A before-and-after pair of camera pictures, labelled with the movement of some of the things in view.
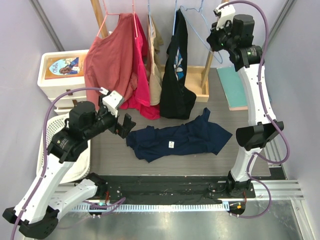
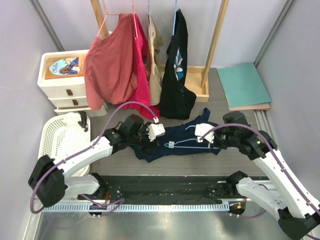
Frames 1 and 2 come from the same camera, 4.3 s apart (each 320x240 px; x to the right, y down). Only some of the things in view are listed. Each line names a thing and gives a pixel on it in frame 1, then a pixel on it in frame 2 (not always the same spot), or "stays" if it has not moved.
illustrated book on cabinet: x=64 y=67 stays
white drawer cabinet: x=60 y=72 stays
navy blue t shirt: x=199 y=135 stays
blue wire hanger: x=202 y=42 to x=171 y=144
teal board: x=233 y=86 stays
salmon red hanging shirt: x=108 y=61 stays
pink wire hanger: x=104 y=18 stays
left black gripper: x=123 y=130 to x=145 y=148
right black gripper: x=212 y=38 to x=215 y=144
